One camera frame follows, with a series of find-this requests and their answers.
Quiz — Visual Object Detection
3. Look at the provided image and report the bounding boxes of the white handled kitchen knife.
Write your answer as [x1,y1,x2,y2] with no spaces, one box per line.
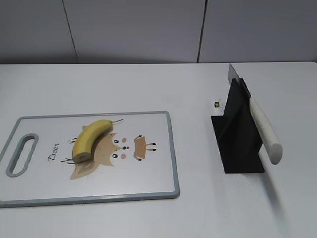
[228,64,283,165]

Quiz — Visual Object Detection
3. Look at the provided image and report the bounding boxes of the yellow banana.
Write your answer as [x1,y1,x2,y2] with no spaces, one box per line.
[72,119,123,164]

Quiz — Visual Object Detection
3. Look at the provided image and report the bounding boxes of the white deer cutting board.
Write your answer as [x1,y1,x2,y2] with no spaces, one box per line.
[0,111,179,208]

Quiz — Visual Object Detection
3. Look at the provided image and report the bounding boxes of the black knife stand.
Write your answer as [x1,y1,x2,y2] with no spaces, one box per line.
[211,78,264,174]

